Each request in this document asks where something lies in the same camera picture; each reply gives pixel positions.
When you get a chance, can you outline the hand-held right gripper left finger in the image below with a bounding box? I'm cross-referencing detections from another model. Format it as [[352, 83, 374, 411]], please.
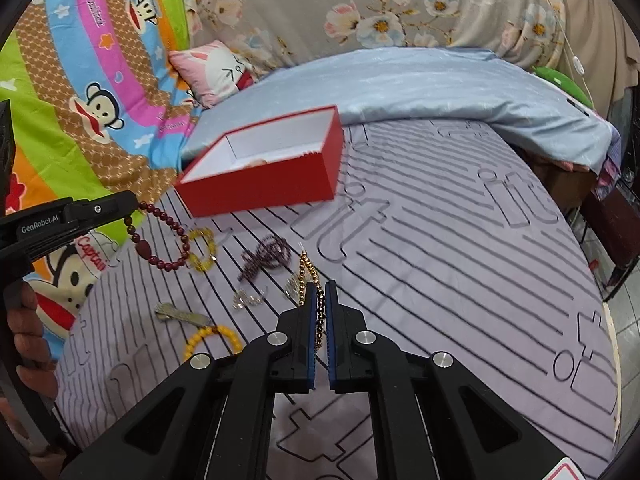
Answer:
[[59, 281, 326, 480]]

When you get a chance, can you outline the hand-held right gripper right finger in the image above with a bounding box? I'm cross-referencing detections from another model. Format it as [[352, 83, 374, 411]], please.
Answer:
[[325, 280, 572, 480]]

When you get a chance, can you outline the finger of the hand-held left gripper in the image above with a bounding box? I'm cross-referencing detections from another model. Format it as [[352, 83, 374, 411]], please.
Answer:
[[67, 189, 138, 237]]

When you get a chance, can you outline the gold bead necklace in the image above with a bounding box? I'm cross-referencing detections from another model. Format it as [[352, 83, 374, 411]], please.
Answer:
[[297, 252, 327, 356]]

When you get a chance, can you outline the dark red bead bracelet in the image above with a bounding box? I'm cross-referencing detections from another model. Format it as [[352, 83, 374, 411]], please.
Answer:
[[123, 201, 192, 272]]

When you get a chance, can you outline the silver hook earring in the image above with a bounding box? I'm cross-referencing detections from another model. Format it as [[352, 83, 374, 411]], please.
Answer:
[[232, 287, 268, 311]]

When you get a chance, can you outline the purple bead necklace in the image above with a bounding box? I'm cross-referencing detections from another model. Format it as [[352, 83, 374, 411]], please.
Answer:
[[241, 238, 292, 283]]

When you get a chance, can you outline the yellow bead bracelet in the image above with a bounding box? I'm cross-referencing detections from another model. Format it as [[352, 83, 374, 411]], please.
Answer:
[[182, 325, 246, 363]]

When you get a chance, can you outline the amber crystal bracelet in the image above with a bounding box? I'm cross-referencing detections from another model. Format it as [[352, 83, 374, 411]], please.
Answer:
[[187, 227, 218, 274]]

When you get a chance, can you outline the silver wrist watch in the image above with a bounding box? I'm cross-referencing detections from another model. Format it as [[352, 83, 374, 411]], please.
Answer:
[[154, 302, 212, 326]]

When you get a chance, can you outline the red cardboard box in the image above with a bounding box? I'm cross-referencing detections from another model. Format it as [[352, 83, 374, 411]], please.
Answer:
[[173, 106, 345, 218]]

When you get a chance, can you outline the person's left hand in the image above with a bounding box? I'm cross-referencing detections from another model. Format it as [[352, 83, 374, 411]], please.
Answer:
[[6, 305, 58, 406]]

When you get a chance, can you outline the colourful cartoon monkey blanket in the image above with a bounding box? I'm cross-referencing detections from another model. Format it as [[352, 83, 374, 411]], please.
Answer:
[[0, 0, 203, 361]]

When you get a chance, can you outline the pink bunny pillow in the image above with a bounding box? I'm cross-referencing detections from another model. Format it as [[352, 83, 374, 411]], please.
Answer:
[[168, 40, 258, 109]]

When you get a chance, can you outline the light blue pillow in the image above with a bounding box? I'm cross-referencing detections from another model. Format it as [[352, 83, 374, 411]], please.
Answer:
[[181, 47, 613, 171]]

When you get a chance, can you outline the dark wooden cabinet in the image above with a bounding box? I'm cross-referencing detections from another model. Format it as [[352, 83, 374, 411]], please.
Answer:
[[580, 180, 640, 281]]

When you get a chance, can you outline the green plush toy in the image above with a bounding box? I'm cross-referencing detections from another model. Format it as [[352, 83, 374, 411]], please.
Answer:
[[532, 66, 596, 108]]

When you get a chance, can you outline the beige curtain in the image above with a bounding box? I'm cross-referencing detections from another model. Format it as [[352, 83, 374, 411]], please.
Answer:
[[555, 0, 640, 116]]

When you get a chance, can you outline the white cable with switch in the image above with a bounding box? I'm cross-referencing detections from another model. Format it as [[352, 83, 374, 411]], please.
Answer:
[[535, 0, 598, 108]]

